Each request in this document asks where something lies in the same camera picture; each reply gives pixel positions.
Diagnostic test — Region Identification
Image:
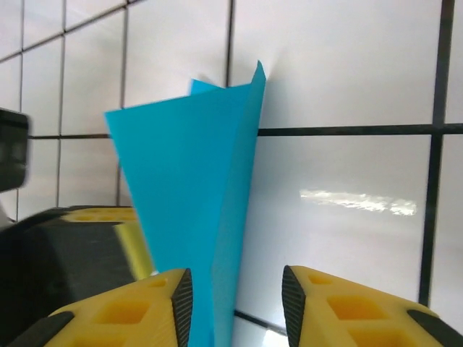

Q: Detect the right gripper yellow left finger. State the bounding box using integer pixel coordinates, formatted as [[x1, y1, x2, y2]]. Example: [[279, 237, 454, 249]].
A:
[[10, 267, 195, 347]]

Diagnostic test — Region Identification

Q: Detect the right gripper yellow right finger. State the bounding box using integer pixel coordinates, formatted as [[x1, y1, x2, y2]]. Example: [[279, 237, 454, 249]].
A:
[[281, 265, 463, 347]]

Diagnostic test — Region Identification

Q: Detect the blue square paper sheet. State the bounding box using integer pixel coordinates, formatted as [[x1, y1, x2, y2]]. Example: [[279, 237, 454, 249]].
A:
[[103, 59, 268, 347]]

